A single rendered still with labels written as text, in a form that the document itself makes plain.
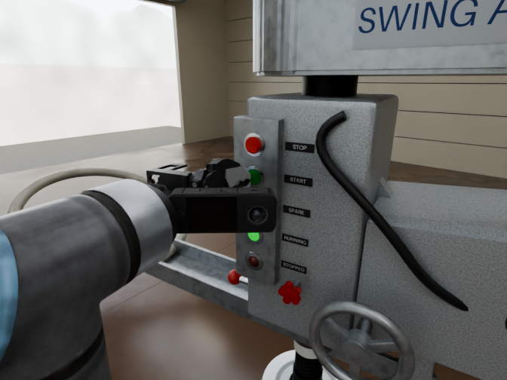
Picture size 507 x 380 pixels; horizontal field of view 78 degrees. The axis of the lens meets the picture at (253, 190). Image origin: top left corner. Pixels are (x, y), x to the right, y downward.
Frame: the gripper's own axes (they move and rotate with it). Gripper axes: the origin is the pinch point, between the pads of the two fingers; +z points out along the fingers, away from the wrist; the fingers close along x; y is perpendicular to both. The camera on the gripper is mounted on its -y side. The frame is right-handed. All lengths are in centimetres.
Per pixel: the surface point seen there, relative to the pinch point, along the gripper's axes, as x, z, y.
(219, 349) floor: 135, 89, 66
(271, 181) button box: 0.3, 1.6, -3.1
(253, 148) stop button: -4.6, 0.8, -0.4
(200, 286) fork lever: 31.1, 11.1, 18.8
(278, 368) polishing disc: 53, 18, 1
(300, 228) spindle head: 8.0, 3.3, -7.5
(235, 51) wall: -127, 741, 415
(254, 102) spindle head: -11.4, 3.2, 0.7
